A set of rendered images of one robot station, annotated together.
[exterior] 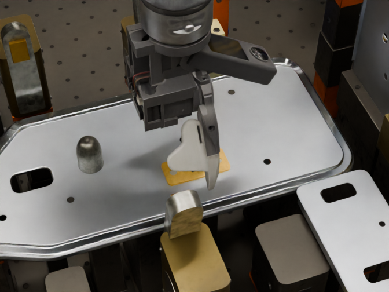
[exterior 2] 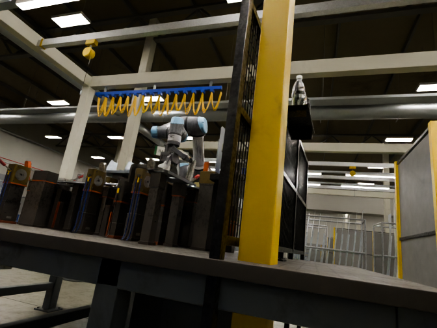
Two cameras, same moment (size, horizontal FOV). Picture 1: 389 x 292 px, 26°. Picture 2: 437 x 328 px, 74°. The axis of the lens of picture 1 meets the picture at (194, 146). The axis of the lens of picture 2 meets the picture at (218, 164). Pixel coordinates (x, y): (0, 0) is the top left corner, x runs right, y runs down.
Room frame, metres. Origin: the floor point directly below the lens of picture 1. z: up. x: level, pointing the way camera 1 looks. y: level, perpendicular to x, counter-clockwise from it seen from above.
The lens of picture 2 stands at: (-0.30, -1.25, 0.74)
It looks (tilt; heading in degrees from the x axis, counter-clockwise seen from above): 15 degrees up; 43
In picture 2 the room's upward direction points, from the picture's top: 7 degrees clockwise
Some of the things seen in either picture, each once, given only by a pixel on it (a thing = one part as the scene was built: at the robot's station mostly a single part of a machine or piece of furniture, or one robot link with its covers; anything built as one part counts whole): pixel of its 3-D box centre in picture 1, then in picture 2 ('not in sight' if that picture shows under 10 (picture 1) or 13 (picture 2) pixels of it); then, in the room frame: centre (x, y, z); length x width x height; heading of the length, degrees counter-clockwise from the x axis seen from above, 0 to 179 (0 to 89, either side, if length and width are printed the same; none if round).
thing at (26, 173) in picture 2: not in sight; (10, 193); (0.19, 0.95, 0.88); 0.14 x 0.09 x 0.36; 19
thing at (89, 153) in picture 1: (89, 155); not in sight; (0.68, 0.13, 1.02); 0.03 x 0.03 x 0.07
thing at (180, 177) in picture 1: (195, 164); not in sight; (0.67, 0.00, 1.01); 0.08 x 0.04 x 0.01; 109
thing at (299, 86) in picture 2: not in sight; (298, 93); (0.93, -0.60, 1.53); 0.07 x 0.07 x 0.20
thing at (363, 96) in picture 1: (353, 166); not in sight; (0.79, -0.24, 0.85); 0.12 x 0.03 x 0.30; 19
